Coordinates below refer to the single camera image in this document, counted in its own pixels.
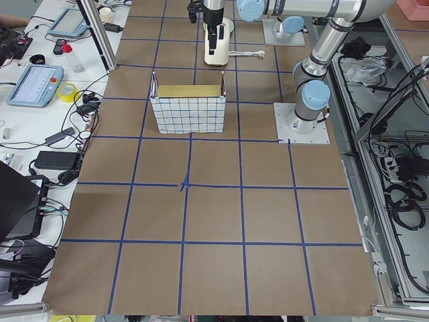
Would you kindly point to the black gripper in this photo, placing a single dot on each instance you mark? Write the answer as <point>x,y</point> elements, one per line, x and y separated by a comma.
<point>212,19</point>

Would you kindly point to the white two-slot toaster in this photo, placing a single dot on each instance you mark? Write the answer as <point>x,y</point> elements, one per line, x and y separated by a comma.
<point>220,56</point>

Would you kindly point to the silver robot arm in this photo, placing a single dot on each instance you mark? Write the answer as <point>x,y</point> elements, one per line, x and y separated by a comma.
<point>287,26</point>
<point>312,93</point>

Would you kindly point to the light green round plate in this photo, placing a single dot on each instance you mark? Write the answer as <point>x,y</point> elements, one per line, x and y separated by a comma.
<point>229,23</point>

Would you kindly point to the blue teach pendant far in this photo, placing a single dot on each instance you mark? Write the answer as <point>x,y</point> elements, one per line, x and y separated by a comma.
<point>69,24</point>

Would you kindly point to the blue teach pendant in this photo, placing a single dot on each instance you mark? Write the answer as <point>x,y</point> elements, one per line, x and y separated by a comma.
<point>36,86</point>
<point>69,24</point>

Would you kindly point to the clear bottle red cap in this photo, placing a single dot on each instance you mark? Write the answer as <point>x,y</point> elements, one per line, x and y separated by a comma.
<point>72,57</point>

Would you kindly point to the black phone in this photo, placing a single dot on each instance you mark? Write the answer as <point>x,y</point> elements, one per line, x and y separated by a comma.
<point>58,47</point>

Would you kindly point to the yellow tape roll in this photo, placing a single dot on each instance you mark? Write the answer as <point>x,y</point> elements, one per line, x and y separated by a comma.
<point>66,92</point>

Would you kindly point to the blue teach pendant near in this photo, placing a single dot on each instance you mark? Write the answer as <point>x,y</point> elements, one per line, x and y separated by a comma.
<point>36,86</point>

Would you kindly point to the black power adapter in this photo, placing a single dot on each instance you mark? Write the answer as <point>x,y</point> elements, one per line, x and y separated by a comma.
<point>52,160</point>

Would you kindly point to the black laptop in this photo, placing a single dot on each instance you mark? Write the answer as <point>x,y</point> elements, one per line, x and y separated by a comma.
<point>22,199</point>

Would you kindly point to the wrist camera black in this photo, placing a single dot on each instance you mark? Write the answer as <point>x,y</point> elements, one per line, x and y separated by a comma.
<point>193,8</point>

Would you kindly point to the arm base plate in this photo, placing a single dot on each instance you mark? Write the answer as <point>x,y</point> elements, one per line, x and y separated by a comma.
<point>270,39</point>
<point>293,130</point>

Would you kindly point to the wire basket with checkered liner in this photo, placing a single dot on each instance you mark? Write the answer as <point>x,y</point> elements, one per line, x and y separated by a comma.
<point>183,109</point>

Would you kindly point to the aluminium frame post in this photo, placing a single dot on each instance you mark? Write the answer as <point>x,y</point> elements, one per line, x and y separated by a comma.
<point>97,31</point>

